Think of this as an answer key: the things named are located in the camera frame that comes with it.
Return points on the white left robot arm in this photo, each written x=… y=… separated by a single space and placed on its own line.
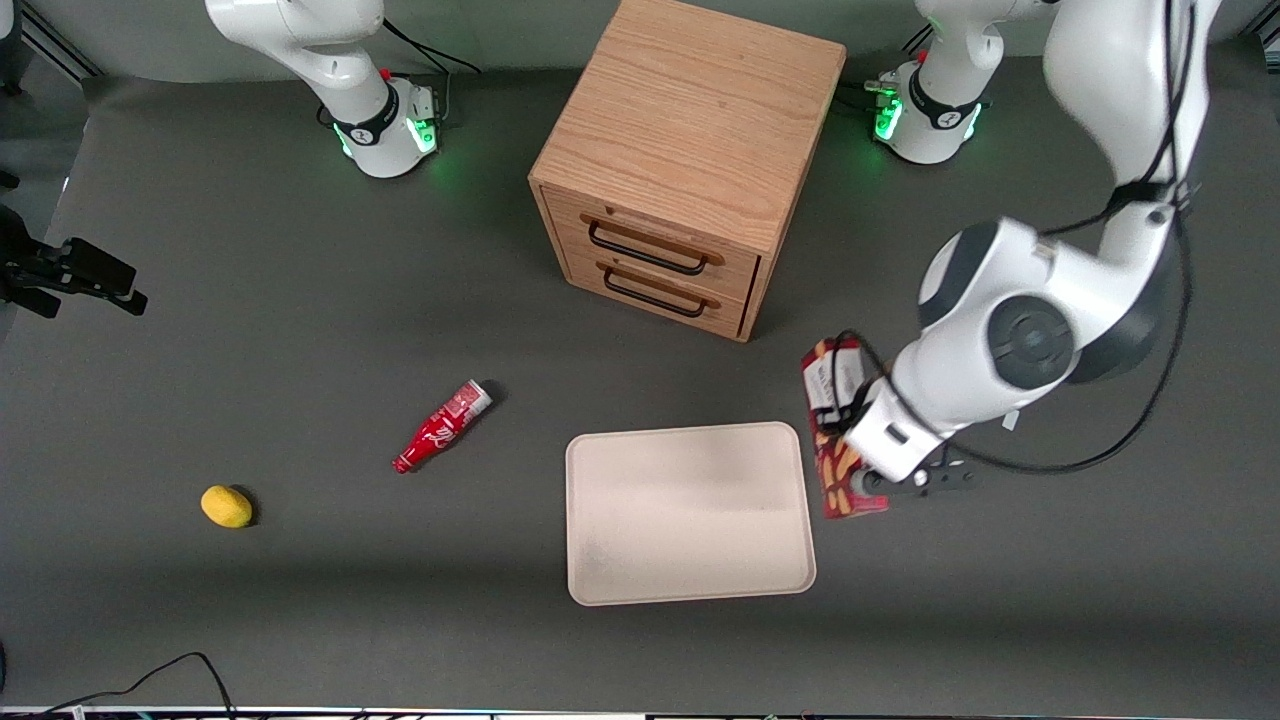
x=1000 y=340

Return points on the wooden drawer cabinet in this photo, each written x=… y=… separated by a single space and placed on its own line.
x=690 y=110

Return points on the red cola bottle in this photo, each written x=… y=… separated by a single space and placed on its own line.
x=440 y=427

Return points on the wooden drawer front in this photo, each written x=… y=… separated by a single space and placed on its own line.
x=740 y=272
x=590 y=285

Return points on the yellow lemon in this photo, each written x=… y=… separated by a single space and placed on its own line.
x=226 y=506

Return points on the red cookie box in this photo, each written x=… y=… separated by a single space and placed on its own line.
x=838 y=485

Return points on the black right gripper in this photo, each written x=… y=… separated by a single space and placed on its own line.
x=52 y=268

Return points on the beige rectangular tray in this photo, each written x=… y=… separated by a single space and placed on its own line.
x=690 y=515

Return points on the black aluminium frame rail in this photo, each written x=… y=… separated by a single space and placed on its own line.
x=60 y=50

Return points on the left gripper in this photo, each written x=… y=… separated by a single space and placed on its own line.
x=858 y=404

